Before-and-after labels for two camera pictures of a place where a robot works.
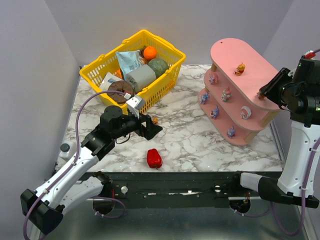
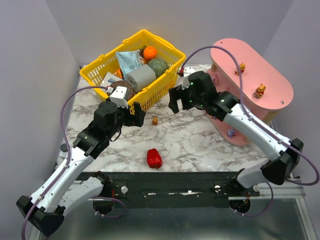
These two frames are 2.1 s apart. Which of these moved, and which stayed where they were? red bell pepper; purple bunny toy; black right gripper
Moved: black right gripper
Stayed: purple bunny toy; red bell pepper
